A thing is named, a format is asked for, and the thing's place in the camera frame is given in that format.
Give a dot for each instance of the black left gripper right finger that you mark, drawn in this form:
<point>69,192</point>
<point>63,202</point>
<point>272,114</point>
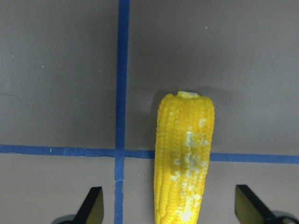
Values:
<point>249,209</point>

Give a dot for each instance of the yellow toy corn cob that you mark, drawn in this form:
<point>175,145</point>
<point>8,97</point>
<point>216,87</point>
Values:
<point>185,127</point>

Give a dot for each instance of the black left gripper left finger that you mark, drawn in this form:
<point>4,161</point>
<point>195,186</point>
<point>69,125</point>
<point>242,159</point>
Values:
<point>92,208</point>

